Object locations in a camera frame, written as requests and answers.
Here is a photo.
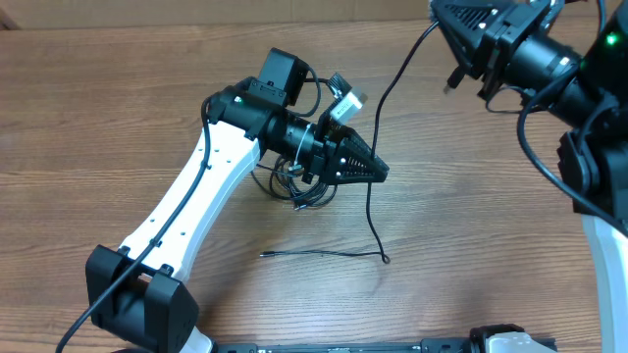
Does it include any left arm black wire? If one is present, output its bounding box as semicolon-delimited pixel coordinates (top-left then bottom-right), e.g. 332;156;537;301
54;95;215;353

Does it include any black multi-head charging cable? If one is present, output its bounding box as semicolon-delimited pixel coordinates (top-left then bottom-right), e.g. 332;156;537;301
249;155;339;212

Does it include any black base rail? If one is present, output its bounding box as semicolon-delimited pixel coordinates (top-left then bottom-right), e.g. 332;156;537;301
213;324;558;353

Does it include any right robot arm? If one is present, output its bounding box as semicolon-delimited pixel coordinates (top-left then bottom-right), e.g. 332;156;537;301
430;0;627;352

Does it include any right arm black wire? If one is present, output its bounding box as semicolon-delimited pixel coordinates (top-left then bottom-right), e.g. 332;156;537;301
485;0;628;236

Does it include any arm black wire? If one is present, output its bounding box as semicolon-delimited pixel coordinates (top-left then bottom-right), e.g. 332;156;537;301
485;0;628;236
54;95;215;353

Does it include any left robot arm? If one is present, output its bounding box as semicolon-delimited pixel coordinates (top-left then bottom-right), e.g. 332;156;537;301
83;48;389;352

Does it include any thin black USB cable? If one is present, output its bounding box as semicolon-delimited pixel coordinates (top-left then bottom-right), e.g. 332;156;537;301
259;20;467;266

